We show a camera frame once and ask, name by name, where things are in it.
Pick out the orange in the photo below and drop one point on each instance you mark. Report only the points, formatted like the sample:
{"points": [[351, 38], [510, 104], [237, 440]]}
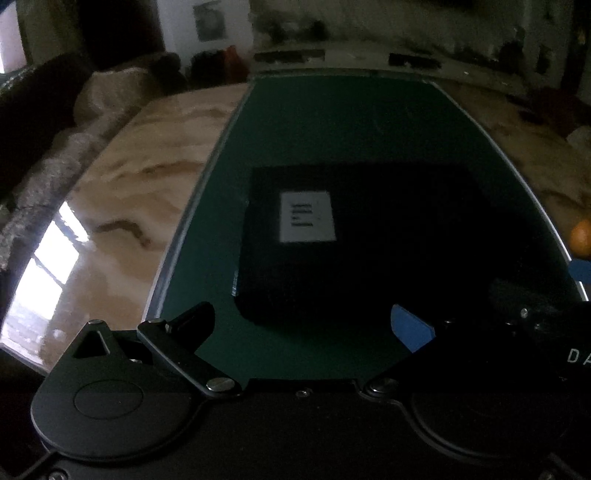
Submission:
{"points": [[582, 237]]}

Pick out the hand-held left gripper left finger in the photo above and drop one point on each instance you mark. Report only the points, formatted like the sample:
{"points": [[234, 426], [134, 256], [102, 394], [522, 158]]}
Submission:
{"points": [[194, 323]]}

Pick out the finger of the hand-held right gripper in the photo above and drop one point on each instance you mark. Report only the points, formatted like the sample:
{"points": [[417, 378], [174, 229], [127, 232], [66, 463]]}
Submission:
{"points": [[578, 274], [521, 290]]}

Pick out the green desk mat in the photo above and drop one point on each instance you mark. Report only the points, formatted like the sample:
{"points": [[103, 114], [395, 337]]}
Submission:
{"points": [[346, 120]]}

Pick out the white knit cloth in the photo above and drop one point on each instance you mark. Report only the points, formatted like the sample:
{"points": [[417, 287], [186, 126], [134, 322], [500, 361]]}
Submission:
{"points": [[581, 137]]}

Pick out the dark wooden door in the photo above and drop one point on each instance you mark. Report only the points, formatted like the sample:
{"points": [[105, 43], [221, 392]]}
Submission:
{"points": [[124, 27]]}

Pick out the dark brown sofa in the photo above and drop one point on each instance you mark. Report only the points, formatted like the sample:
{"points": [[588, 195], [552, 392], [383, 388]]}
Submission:
{"points": [[41, 101]]}

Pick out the beige knit blanket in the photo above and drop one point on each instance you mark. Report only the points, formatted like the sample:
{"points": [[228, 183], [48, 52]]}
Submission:
{"points": [[101, 101]]}

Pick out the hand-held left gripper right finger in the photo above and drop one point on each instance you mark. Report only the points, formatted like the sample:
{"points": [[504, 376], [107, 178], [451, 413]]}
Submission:
{"points": [[411, 327]]}

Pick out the white television cabinet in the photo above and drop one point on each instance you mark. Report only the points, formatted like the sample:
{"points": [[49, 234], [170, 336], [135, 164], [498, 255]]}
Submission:
{"points": [[369, 55]]}

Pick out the reddish sofa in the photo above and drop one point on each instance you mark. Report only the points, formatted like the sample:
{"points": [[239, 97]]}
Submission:
{"points": [[554, 106]]}

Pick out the wall poster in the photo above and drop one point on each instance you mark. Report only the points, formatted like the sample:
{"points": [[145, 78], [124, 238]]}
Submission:
{"points": [[210, 21]]}

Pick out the black box with label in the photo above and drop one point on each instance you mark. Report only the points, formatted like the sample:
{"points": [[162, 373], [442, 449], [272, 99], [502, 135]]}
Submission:
{"points": [[392, 240]]}

